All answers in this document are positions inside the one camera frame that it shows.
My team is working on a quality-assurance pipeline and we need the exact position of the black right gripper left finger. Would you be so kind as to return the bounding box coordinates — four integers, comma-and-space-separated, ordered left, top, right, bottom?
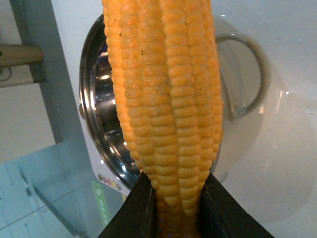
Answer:
99, 173, 156, 238

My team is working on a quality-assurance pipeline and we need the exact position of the cream electric cooking pot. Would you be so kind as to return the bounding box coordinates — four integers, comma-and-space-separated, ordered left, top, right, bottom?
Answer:
79, 16, 270, 194

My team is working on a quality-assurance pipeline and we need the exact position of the yellow corn cob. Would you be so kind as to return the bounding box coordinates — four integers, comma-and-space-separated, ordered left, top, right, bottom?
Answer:
102, 0, 223, 238

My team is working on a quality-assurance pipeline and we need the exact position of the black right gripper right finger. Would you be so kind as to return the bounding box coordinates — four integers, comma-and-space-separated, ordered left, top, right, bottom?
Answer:
198, 174, 273, 238

